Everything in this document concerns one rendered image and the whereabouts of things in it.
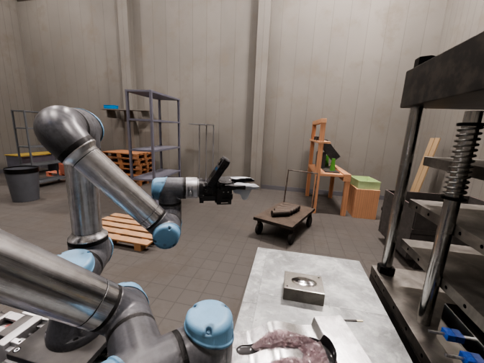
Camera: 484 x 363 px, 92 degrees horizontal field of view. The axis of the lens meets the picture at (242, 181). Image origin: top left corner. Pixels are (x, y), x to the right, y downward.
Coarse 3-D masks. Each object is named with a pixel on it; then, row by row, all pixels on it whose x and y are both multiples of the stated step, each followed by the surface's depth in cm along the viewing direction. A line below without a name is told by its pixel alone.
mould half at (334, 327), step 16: (320, 320) 94; (336, 320) 95; (240, 336) 91; (256, 336) 90; (320, 336) 89; (336, 336) 87; (352, 336) 87; (256, 352) 84; (272, 352) 82; (288, 352) 81; (336, 352) 81; (352, 352) 81
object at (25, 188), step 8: (8, 168) 486; (16, 168) 500; (24, 168) 509; (32, 168) 513; (8, 176) 464; (16, 176) 466; (24, 176) 473; (32, 176) 485; (8, 184) 472; (16, 184) 469; (24, 184) 476; (32, 184) 487; (16, 192) 474; (24, 192) 479; (32, 192) 490; (16, 200) 479; (24, 200) 483; (32, 200) 493
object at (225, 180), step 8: (224, 176) 87; (200, 184) 80; (216, 184) 82; (200, 192) 80; (208, 192) 83; (216, 192) 83; (224, 192) 82; (200, 200) 83; (208, 200) 85; (216, 200) 85; (224, 200) 84
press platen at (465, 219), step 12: (420, 204) 127; (432, 204) 128; (468, 204) 131; (432, 216) 115; (468, 216) 110; (480, 216) 111; (456, 228) 98; (468, 228) 95; (480, 228) 96; (468, 240) 91; (480, 240) 86; (480, 252) 85
